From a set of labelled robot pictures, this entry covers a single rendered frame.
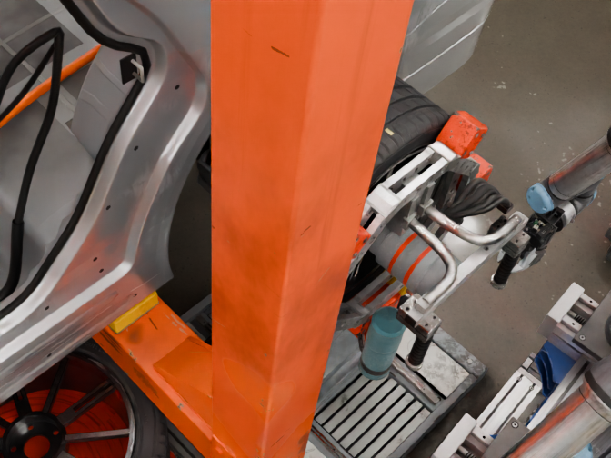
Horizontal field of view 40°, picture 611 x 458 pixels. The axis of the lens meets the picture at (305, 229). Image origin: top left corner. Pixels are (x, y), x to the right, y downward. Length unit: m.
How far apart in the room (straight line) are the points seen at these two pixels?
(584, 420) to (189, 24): 0.95
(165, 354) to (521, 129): 2.08
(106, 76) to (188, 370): 0.69
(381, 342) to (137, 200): 0.72
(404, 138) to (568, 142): 1.88
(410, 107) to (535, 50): 2.13
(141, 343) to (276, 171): 1.18
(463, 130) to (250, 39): 1.14
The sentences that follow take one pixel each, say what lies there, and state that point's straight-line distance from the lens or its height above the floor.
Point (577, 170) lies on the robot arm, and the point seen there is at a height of 1.12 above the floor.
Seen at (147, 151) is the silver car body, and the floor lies 1.23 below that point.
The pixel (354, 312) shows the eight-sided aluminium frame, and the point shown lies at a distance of 2.27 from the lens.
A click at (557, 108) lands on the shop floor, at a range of 3.86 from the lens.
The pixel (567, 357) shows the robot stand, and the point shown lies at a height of 0.68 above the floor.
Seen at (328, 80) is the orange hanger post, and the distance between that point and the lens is 0.91.
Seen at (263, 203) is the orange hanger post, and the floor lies 1.70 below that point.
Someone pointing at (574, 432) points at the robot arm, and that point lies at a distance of 1.46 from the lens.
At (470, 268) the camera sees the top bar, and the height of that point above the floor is 0.98.
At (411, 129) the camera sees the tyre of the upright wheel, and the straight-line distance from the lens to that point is 1.94.
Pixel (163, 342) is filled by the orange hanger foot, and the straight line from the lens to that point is 2.15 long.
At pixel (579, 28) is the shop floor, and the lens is 4.29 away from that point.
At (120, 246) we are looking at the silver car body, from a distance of 1.93.
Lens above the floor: 2.58
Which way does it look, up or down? 54 degrees down
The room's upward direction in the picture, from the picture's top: 9 degrees clockwise
